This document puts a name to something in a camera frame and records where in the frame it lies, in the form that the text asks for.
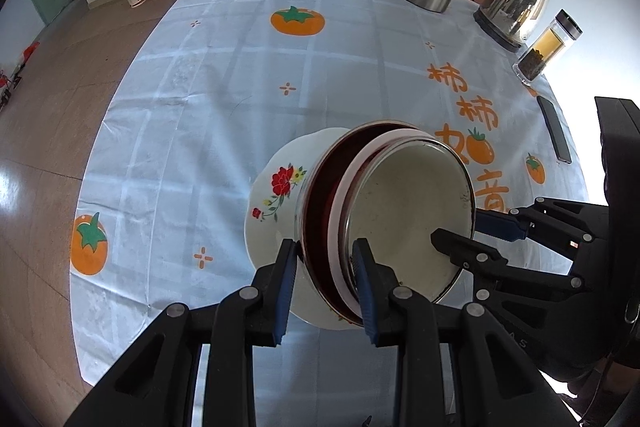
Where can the pink plastic bowl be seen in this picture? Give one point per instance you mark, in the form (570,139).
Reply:
(336,227)

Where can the stainless electric kettle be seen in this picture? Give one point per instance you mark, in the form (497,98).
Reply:
(515,7)

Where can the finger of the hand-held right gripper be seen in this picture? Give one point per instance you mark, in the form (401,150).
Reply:
(500,224)
(470,254)

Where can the black smartphone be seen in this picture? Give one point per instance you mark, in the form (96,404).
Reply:
(554,129)

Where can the red plastic bag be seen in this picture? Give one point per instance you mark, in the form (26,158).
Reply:
(31,50)

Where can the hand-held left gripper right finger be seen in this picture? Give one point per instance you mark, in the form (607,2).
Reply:
(367,294)

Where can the red flower white plate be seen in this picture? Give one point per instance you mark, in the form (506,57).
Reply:
(272,227)

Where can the white enamel bowl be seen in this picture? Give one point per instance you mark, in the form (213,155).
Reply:
(410,207)

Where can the persimmon print tablecloth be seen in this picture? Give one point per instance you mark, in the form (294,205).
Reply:
(225,82)

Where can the stainless steel bowl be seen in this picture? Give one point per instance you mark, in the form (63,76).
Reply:
(317,217)

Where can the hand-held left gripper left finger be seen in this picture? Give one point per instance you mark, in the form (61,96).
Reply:
(284,289)

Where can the glass tea bottle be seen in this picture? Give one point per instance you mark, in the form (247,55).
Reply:
(547,47)

